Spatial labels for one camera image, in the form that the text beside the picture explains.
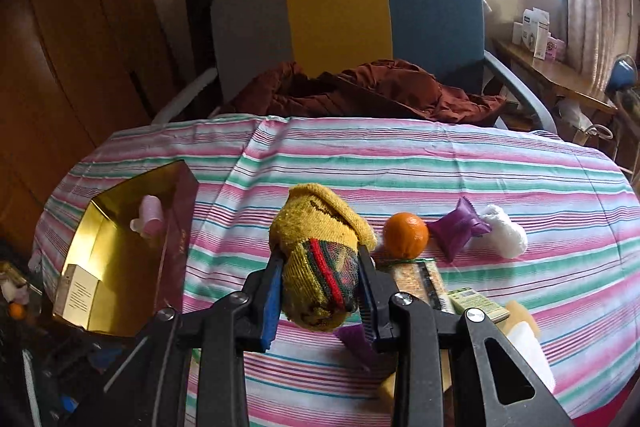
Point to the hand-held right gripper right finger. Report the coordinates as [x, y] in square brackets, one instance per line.
[367, 307]

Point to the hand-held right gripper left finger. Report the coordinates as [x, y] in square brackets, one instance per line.
[270, 307]

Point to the purple snack packet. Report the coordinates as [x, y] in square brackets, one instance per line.
[355, 342]
[455, 227]

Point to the clear cracker packet green edges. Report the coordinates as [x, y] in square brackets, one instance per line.
[415, 279]

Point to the green carton box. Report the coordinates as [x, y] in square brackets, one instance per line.
[475, 302]

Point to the gold box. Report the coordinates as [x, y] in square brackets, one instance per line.
[115, 267]

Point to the white block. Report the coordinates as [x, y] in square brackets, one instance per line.
[530, 352]

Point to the pink textured cup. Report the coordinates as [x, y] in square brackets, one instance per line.
[152, 214]

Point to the yellow sponge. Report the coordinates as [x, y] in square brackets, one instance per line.
[520, 313]

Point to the white plastic bag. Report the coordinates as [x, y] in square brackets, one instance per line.
[505, 232]

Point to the striped tablecloth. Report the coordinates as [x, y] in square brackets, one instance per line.
[450, 167]

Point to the small beige box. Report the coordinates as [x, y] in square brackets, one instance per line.
[77, 294]

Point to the brown cloth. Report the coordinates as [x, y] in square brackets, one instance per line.
[390, 92]

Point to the small orange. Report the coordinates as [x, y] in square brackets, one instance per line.
[16, 311]

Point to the grey yellow blue chair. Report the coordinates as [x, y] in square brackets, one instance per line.
[335, 17]

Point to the wooden side desk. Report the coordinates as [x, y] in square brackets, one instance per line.
[550, 77]

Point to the wooden wardrobe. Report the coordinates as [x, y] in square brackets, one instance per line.
[75, 57]

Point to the small pink box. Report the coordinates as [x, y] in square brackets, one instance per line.
[556, 49]

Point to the white carton box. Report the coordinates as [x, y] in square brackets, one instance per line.
[535, 32]

